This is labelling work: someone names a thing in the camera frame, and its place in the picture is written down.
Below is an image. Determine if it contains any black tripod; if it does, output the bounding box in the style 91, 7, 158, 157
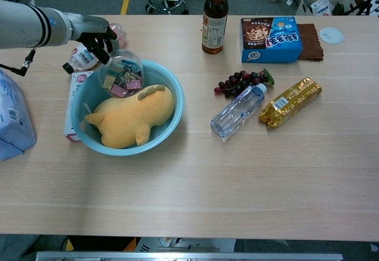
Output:
345, 0, 379, 16

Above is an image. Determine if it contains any white toothpaste box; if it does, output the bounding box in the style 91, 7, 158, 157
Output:
63, 70, 95, 143

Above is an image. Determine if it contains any aluminium rail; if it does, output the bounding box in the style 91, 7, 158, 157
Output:
35, 251, 344, 261

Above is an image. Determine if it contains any purple grape bunch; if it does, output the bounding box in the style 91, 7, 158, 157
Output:
214, 67, 275, 99

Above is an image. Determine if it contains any gold foil snack pack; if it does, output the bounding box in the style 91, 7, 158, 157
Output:
258, 76, 322, 129

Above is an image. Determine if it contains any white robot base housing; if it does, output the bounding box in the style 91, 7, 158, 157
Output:
137, 237, 236, 253

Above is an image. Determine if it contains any brown cloth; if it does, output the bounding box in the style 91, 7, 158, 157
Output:
297, 23, 325, 62

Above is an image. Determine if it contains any small white product box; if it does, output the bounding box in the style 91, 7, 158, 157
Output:
310, 0, 332, 16

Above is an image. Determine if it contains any light blue plastic bowl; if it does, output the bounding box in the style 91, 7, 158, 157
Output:
70, 59, 185, 157

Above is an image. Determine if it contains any clear jar of binder clips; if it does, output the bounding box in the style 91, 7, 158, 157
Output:
97, 49, 145, 98

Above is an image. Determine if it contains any dark tea bottle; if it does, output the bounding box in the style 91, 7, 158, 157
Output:
201, 0, 229, 55

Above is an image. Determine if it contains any blue tissue pack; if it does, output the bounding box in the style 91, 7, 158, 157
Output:
0, 68, 37, 162

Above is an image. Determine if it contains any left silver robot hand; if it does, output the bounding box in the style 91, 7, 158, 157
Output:
70, 12, 119, 65

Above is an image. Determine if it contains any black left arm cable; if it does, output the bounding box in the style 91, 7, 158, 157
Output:
0, 48, 37, 77

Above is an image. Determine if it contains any clear drink bottle pink label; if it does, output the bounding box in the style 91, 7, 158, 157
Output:
62, 23, 128, 75

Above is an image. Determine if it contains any clear water bottle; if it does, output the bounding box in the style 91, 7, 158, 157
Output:
210, 83, 268, 139

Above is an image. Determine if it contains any blue chocolate cookie box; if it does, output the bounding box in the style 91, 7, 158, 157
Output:
239, 17, 304, 64

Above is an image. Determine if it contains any white round table grommet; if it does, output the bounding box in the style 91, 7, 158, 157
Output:
319, 27, 345, 45

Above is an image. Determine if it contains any yellow plush toy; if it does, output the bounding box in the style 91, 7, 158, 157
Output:
85, 85, 175, 149

